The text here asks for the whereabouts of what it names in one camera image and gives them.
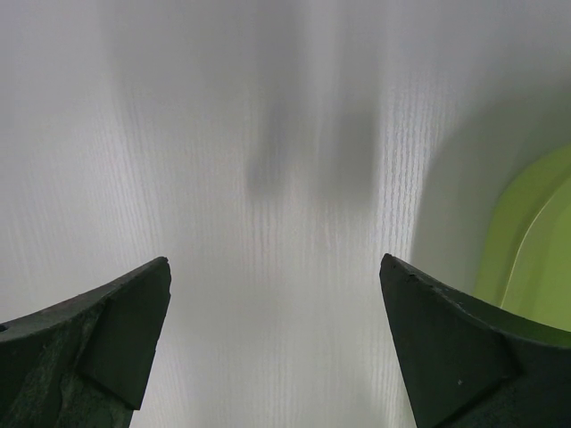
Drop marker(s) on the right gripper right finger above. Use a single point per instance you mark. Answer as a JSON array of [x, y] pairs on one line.
[[467, 363]]

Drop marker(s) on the lime green plastic bin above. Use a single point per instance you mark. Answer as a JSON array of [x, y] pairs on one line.
[[525, 264]]

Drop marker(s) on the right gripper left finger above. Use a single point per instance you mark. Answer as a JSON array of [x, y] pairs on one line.
[[86, 361]]

